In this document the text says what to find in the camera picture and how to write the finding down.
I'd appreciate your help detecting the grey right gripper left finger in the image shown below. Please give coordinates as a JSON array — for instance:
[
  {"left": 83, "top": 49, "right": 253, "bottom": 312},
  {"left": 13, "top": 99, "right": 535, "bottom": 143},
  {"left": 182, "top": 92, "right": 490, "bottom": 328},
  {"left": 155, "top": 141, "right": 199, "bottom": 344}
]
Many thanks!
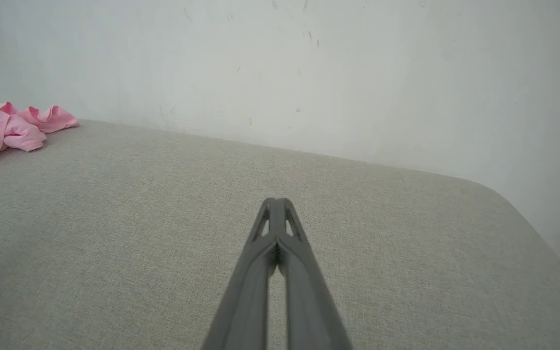
[{"left": 201, "top": 197, "right": 278, "bottom": 350}]

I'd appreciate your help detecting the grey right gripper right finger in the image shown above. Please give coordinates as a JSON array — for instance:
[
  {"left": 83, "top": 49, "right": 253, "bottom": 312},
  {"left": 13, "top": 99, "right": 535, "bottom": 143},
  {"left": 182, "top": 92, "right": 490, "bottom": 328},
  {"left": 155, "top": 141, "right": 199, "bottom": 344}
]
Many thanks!
[{"left": 276, "top": 197, "right": 353, "bottom": 350}]

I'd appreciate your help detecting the grey fabric sofa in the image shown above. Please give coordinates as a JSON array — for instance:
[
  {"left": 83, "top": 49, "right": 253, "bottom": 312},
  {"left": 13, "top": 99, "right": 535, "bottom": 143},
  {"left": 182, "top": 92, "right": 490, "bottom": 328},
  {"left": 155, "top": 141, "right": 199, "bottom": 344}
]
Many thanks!
[{"left": 0, "top": 119, "right": 560, "bottom": 350}]

